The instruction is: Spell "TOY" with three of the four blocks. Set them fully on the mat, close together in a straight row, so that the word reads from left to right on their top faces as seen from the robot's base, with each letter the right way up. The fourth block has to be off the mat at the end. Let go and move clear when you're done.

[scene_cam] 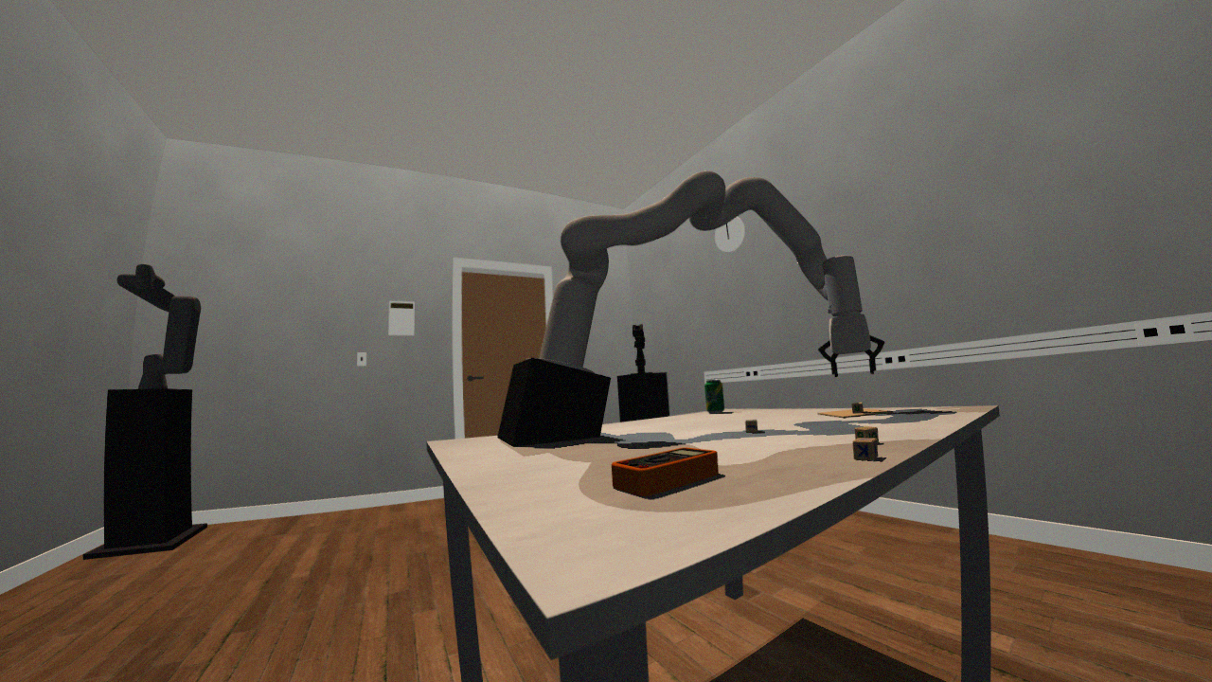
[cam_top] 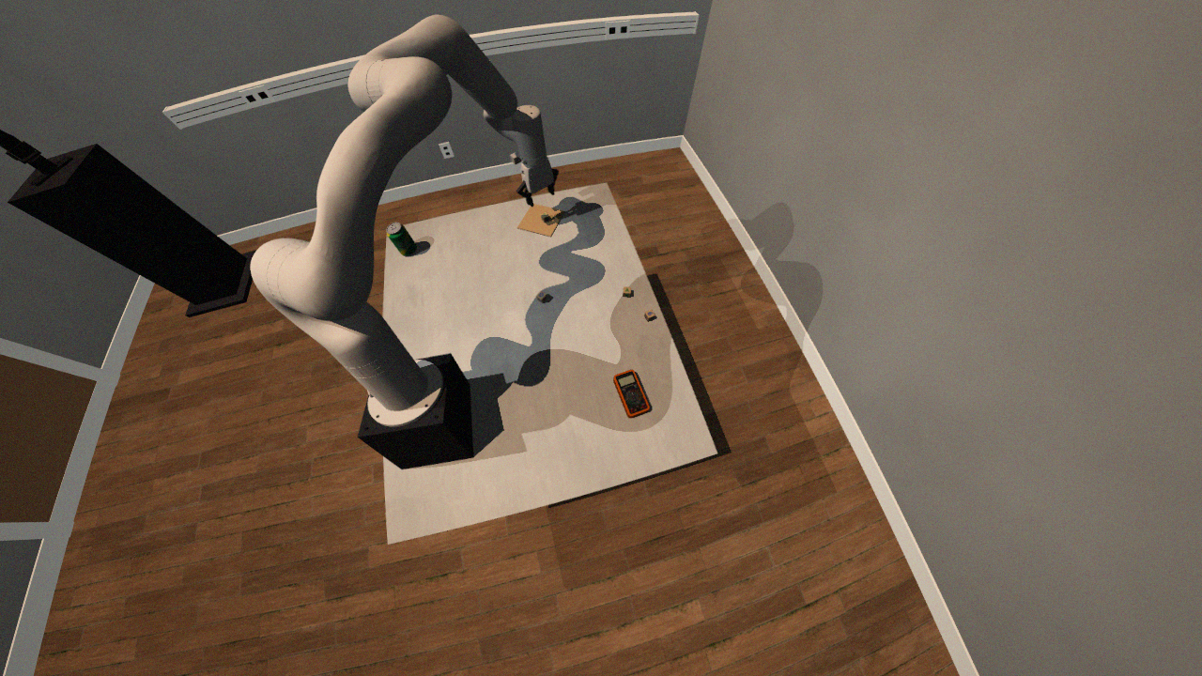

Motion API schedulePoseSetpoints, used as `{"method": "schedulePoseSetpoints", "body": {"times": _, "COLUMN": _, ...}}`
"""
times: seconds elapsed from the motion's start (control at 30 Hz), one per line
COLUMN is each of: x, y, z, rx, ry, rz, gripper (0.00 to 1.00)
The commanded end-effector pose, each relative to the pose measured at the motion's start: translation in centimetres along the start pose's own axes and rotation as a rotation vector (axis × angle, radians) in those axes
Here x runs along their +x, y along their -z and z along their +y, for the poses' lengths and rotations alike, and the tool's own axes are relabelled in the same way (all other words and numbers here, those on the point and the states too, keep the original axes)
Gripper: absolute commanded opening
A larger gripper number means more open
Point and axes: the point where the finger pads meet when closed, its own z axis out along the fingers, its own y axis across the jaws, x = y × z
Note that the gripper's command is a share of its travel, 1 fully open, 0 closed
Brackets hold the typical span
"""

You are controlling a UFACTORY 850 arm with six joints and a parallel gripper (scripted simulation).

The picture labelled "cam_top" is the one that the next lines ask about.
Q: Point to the tan flat mat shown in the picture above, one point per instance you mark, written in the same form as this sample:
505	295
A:
532	221

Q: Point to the green drink can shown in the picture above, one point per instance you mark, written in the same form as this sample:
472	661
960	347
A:
401	239

